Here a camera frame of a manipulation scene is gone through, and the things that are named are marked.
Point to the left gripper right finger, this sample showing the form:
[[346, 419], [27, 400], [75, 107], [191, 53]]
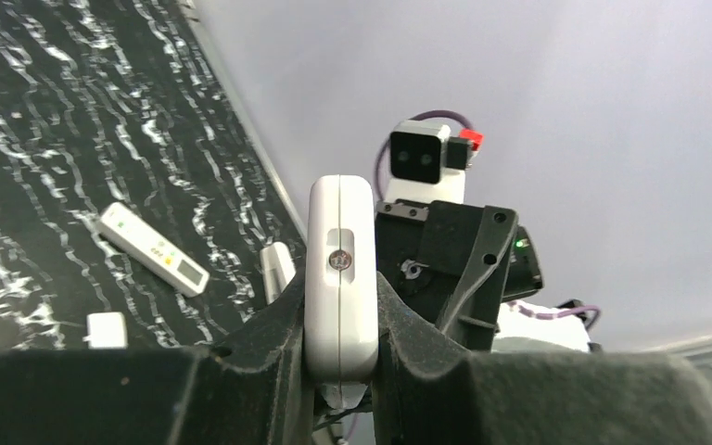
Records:
[[428, 389]]

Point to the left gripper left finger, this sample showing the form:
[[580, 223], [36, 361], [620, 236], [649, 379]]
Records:
[[251, 389]]

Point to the long white remote control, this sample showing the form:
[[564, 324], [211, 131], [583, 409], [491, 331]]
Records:
[[127, 231]]

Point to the white battery cover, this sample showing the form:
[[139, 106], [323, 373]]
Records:
[[106, 330]]

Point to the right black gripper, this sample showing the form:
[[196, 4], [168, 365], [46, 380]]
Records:
[[449, 263]]

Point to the white remote with buttons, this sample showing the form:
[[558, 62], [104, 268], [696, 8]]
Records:
[[340, 338]]

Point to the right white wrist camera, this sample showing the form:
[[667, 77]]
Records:
[[428, 162]]

